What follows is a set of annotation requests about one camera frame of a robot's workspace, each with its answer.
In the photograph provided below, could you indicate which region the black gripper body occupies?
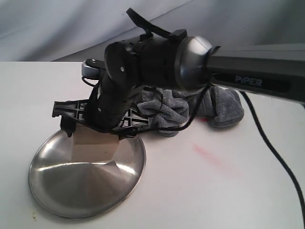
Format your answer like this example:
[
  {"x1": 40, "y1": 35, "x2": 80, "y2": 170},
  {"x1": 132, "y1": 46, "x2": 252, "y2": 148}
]
[{"x1": 52, "y1": 78, "x2": 150, "y2": 135}]

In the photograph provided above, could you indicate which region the wooden cube block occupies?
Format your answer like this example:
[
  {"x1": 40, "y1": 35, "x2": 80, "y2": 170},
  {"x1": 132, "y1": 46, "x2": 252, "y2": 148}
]
[{"x1": 71, "y1": 124, "x2": 119, "y2": 163}]

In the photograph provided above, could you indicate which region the grey fleece towel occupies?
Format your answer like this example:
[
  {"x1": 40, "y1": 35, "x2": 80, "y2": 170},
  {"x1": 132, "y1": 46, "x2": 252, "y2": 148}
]
[{"x1": 135, "y1": 86, "x2": 244, "y2": 129}]

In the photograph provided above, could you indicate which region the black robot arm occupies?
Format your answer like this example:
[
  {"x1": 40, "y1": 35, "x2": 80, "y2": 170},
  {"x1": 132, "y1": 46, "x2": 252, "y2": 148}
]
[{"x1": 52, "y1": 36, "x2": 305, "y2": 137}]

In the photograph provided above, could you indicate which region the round stainless steel plate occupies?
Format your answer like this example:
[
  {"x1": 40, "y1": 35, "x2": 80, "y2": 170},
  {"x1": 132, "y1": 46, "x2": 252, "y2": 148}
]
[{"x1": 28, "y1": 130, "x2": 146, "y2": 219}]

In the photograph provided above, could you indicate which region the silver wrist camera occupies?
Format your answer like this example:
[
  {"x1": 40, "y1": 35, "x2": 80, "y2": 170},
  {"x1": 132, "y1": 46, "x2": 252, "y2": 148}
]
[{"x1": 81, "y1": 59, "x2": 106, "y2": 80}]

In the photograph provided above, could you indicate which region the black cable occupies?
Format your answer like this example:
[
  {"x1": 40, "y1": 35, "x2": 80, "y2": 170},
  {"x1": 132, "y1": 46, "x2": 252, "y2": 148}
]
[{"x1": 126, "y1": 8, "x2": 305, "y2": 215}]

